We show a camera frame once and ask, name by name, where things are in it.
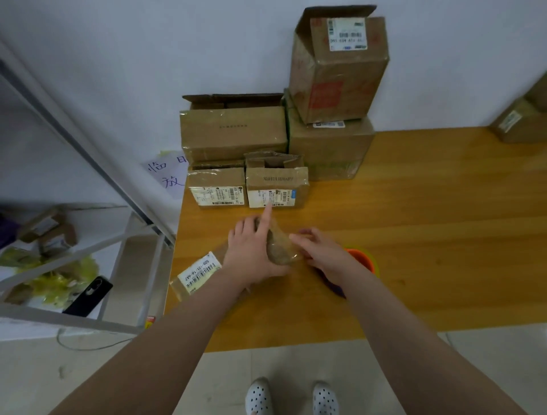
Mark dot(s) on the blue orange tape dispenser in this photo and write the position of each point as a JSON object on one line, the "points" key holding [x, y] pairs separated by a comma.
{"points": [[363, 259]]}

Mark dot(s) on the small open carton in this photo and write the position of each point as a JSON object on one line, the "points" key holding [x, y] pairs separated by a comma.
{"points": [[47, 232]]}

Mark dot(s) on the yellow plastic bag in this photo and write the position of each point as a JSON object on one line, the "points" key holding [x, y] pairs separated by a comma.
{"points": [[56, 286]]}

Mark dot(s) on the person's right hand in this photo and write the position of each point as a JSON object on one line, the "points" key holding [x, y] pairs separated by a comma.
{"points": [[326, 255]]}

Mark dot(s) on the white perforated clog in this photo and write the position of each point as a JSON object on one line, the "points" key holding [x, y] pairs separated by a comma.
{"points": [[260, 398], [325, 399]]}

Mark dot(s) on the person's right forearm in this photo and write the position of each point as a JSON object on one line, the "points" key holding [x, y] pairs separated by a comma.
{"points": [[427, 350]]}

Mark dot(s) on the white paper wall sign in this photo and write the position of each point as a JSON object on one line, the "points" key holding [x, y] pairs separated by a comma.
{"points": [[167, 175]]}

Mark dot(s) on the squat red-printed cardboard box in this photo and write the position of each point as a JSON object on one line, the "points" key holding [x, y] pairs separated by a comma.
{"points": [[538, 92]]}

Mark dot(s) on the small brown cardboard box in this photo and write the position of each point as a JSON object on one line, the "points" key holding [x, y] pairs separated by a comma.
{"points": [[520, 124]]}

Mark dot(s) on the person's left forearm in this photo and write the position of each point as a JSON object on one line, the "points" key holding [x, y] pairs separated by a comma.
{"points": [[141, 359]]}

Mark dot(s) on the grey metal shelf rack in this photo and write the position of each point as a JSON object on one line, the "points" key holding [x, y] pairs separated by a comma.
{"points": [[60, 316]]}

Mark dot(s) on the box barcode label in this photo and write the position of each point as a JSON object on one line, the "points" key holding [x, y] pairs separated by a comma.
{"points": [[198, 272]]}

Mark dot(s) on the black mobile phone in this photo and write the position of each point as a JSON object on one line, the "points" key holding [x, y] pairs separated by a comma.
{"points": [[87, 296]]}

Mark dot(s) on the wooden table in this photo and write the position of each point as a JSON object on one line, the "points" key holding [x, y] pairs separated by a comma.
{"points": [[453, 214]]}

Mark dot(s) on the stack of cardboard boxes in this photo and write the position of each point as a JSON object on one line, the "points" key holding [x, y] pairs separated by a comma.
{"points": [[231, 128]]}

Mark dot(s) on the person's left hand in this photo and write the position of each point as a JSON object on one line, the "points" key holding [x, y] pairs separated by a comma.
{"points": [[248, 256]]}

